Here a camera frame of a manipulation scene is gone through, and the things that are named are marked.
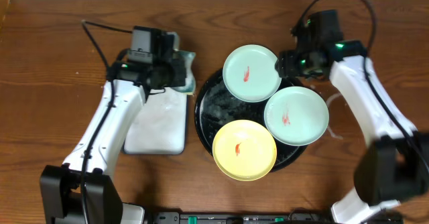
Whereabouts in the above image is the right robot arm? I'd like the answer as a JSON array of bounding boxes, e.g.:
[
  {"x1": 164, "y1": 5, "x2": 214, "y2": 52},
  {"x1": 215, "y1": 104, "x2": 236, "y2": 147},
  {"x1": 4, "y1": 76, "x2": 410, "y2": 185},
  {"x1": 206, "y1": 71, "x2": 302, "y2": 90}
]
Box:
[{"x1": 275, "y1": 40, "x2": 428, "y2": 223}]

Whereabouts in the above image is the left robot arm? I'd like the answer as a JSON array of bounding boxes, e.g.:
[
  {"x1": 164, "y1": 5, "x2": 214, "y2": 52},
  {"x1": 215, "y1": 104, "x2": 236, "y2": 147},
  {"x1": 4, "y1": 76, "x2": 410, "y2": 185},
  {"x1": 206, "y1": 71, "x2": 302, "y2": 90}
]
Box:
[{"x1": 40, "y1": 51, "x2": 196, "y2": 223}]

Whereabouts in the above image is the green plate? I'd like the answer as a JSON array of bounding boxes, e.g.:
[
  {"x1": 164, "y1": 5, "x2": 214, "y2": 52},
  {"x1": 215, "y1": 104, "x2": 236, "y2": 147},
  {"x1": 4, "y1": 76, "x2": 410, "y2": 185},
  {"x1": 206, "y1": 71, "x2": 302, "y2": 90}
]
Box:
[
  {"x1": 223, "y1": 44, "x2": 282, "y2": 103},
  {"x1": 263, "y1": 87, "x2": 329, "y2": 146}
]

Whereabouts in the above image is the black round tray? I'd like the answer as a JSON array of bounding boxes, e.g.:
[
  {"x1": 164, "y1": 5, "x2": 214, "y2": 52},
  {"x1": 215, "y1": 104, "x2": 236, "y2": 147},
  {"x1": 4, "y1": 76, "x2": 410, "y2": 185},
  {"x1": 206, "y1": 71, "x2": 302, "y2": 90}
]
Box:
[{"x1": 194, "y1": 68, "x2": 307, "y2": 172}]

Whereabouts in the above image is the green yellow sponge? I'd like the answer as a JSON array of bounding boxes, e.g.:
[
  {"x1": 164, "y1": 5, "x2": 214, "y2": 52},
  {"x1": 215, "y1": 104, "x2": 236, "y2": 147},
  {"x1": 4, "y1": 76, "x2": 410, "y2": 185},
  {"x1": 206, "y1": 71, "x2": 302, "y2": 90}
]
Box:
[{"x1": 172, "y1": 50, "x2": 196, "y2": 95}]

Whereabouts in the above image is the yellow plate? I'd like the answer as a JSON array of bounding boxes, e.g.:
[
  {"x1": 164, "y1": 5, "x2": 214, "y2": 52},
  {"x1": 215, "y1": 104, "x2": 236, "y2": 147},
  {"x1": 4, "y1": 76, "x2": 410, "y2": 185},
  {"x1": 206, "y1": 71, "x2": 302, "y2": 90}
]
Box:
[{"x1": 212, "y1": 120, "x2": 277, "y2": 181}]

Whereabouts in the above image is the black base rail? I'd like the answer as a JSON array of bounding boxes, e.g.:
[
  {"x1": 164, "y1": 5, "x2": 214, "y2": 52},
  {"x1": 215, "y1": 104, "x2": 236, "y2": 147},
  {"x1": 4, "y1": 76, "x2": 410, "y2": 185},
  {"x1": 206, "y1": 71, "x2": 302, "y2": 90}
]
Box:
[{"x1": 143, "y1": 208, "x2": 334, "y2": 224}]

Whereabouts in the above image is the black rectangular soap tray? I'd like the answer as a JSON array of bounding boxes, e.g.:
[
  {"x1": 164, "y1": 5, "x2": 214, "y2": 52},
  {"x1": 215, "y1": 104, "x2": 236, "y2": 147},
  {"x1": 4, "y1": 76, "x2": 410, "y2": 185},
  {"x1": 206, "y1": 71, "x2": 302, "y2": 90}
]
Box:
[{"x1": 123, "y1": 88, "x2": 187, "y2": 155}]

